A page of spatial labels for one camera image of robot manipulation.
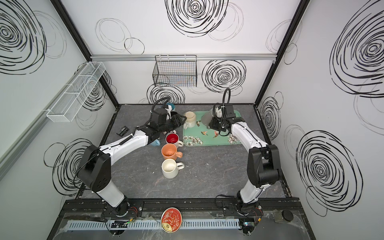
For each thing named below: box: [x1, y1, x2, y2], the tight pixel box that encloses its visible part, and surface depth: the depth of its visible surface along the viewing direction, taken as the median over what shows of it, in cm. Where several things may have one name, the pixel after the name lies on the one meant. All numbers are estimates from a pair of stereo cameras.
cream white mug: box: [165, 132, 184, 149], surface depth 94 cm
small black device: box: [116, 125, 130, 137], surface depth 104 cm
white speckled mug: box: [161, 158, 185, 179], surface depth 84 cm
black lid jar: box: [273, 209, 294, 224], surface depth 66 cm
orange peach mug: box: [161, 143, 183, 161], surface depth 88 cm
